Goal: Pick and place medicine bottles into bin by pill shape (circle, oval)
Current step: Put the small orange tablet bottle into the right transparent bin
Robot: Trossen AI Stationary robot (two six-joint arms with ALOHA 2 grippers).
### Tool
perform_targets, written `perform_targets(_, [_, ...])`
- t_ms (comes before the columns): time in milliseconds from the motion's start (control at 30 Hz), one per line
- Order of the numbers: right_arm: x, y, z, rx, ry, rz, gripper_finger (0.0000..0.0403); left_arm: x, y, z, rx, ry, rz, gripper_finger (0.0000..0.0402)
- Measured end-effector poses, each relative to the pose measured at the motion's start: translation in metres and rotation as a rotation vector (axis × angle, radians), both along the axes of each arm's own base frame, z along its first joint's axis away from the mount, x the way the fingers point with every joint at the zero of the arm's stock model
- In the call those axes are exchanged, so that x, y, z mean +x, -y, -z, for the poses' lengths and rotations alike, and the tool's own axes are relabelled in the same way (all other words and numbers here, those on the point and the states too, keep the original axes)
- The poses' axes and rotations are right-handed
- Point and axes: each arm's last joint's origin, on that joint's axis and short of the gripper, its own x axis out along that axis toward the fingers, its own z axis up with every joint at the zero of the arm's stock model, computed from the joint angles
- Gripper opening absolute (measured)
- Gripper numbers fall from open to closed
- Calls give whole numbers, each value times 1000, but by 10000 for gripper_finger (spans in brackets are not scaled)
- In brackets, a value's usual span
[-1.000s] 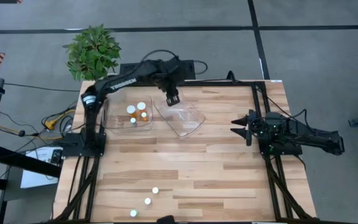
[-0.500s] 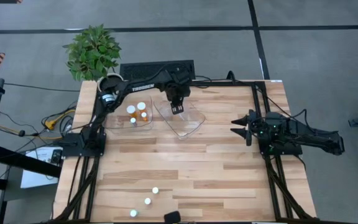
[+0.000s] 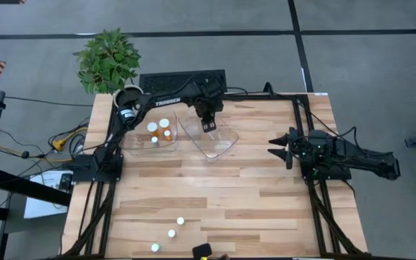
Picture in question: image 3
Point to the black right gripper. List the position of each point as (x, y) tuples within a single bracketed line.
[(296, 148)]

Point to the small orange pill bottle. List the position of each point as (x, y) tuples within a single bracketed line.
[(167, 134)]

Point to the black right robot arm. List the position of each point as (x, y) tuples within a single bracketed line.
[(363, 160)]

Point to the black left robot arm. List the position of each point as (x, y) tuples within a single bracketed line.
[(164, 102)]

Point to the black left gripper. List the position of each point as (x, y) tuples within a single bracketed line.
[(209, 106)]

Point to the large orange pill bottle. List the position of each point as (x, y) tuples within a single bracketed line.
[(164, 123), (152, 127)]

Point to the white bottle cap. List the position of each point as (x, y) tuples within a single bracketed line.
[(155, 247), (171, 233)]

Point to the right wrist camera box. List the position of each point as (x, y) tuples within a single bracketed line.
[(320, 141)]

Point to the clear plastic bin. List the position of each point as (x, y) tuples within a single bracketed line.
[(139, 146), (215, 144)]

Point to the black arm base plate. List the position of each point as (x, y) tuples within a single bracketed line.
[(338, 175), (85, 169)]

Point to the white plant pot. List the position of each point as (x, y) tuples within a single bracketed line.
[(117, 94)]

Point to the white paper sheet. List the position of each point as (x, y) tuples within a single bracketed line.
[(42, 207)]

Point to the black desk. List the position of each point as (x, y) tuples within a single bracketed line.
[(20, 187)]

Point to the black keyboard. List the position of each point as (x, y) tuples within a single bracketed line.
[(164, 81)]

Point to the green leafy plant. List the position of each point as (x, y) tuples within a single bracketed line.
[(107, 61)]

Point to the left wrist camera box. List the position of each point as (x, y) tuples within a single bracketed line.
[(211, 86)]

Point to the yellow pill bottle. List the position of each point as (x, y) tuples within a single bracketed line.
[(180, 220)]

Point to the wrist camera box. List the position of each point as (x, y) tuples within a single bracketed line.
[(320, 141), (211, 86)]

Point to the black table level camera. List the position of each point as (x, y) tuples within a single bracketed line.
[(202, 250)]

